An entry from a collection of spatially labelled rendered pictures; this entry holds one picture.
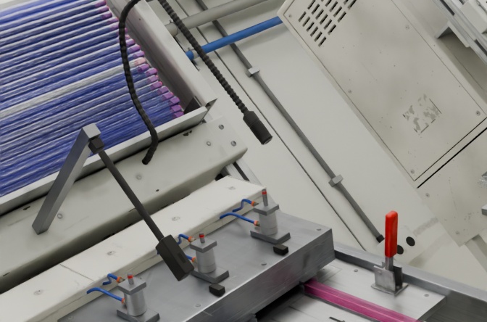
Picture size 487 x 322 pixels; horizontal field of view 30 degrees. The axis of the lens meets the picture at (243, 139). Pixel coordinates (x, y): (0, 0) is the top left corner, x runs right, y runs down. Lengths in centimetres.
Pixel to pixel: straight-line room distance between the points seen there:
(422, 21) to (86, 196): 101
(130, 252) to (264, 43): 255
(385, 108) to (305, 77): 153
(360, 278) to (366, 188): 230
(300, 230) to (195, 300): 19
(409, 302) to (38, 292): 45
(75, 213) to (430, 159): 109
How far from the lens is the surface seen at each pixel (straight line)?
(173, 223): 122
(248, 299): 110
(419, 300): 114
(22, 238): 118
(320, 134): 351
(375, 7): 207
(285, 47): 369
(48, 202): 112
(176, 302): 108
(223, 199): 126
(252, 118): 116
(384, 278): 115
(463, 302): 113
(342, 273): 120
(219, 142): 135
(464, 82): 198
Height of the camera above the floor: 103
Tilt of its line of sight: 13 degrees up
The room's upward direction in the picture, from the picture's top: 37 degrees counter-clockwise
